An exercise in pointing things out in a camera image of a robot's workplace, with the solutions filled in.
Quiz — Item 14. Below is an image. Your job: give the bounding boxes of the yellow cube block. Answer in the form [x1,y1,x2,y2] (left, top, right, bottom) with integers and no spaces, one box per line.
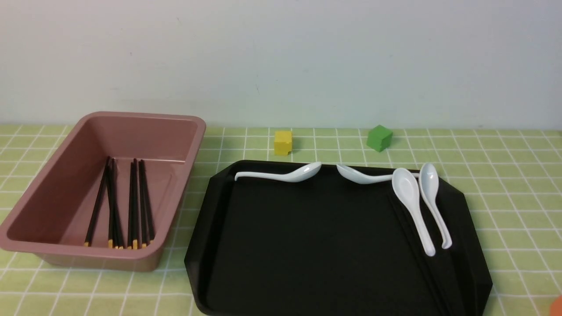
[274,130,292,156]

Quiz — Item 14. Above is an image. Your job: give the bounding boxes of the white spoon far left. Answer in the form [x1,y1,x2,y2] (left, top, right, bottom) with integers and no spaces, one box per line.
[234,162,322,183]

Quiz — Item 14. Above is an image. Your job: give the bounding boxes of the white spoon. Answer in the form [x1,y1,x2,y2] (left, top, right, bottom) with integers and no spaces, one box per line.
[418,162,452,249]
[391,168,436,257]
[336,164,392,185]
[234,162,322,183]

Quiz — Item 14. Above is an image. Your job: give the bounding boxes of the white spoon back middle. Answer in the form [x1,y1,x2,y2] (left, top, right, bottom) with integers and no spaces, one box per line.
[336,164,392,185]

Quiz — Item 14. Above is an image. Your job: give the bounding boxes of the black plastic tray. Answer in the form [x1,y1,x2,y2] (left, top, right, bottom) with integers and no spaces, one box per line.
[184,160,493,316]

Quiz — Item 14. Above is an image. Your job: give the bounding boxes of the green cube block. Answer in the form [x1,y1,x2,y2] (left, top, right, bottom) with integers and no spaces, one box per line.
[367,125,393,152]

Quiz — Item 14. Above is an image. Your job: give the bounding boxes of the white spoon front centre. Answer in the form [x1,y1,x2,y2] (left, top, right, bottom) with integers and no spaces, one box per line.
[391,168,436,257]

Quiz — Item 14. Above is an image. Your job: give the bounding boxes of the white spoon far right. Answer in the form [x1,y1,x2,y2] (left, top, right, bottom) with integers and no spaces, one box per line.
[418,162,452,249]

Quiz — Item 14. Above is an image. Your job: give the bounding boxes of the pink rectangular plastic bin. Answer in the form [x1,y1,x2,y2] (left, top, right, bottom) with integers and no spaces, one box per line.
[0,111,206,272]

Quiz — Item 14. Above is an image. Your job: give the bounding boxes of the orange object at corner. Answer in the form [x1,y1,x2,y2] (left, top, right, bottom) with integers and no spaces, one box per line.
[549,295,562,316]

